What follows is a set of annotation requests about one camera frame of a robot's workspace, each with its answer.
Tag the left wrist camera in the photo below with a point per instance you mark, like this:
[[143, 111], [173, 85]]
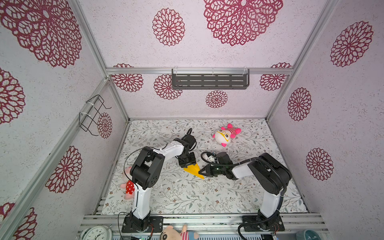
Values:
[[188, 141]]

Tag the dark grey wall shelf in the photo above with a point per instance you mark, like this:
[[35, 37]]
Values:
[[210, 81]]

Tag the pig plush striped shirt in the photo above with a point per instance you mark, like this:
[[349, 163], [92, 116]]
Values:
[[169, 233]]

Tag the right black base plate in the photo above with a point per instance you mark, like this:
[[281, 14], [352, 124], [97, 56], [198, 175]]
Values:
[[275, 224]]

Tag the pink white plush toy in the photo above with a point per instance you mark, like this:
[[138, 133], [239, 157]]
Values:
[[224, 135]]

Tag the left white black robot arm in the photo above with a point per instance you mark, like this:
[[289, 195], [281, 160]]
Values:
[[147, 168]]

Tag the white analog alarm clock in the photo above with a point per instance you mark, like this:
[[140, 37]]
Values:
[[97, 233]]

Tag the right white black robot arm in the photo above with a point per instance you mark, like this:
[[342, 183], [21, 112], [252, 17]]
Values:
[[270, 173]]

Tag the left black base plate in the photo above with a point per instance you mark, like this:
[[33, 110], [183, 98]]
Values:
[[149, 224]]

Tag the black wire wall rack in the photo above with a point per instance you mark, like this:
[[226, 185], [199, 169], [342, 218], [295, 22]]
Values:
[[96, 121]]

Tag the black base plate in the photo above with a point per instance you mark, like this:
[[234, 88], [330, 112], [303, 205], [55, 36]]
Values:
[[275, 224], [149, 224]]

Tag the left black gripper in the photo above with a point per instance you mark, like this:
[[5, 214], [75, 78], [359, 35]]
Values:
[[192, 161]]

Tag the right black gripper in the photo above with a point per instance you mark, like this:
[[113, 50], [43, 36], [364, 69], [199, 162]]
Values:
[[208, 168]]

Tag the teal round clock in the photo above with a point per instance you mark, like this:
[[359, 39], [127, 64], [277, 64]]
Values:
[[308, 235]]

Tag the pink doll red dotted dress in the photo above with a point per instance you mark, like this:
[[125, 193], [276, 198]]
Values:
[[127, 186]]

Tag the yellow square paper sheet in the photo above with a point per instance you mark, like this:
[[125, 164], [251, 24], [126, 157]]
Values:
[[194, 170]]

